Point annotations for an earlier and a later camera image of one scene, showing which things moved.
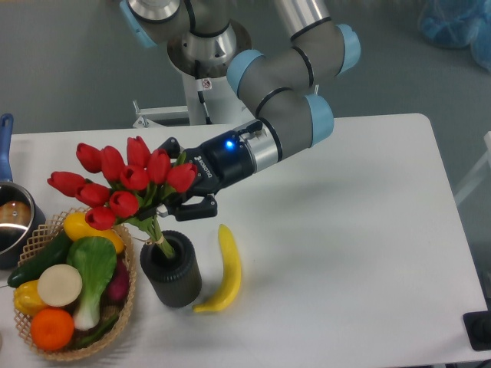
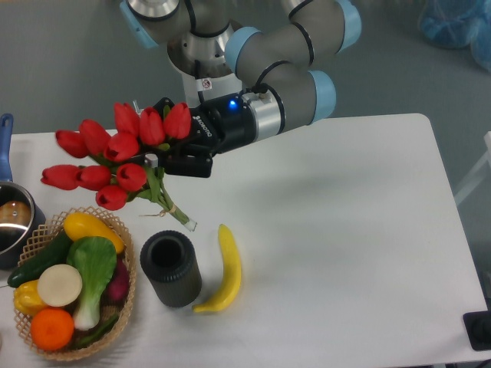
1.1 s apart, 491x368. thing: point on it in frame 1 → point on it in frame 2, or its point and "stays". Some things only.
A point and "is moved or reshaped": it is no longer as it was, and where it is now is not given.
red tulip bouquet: [123, 186] is moved or reshaped
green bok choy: [94, 259] stays
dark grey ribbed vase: [176, 280] stays
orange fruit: [52, 329] stays
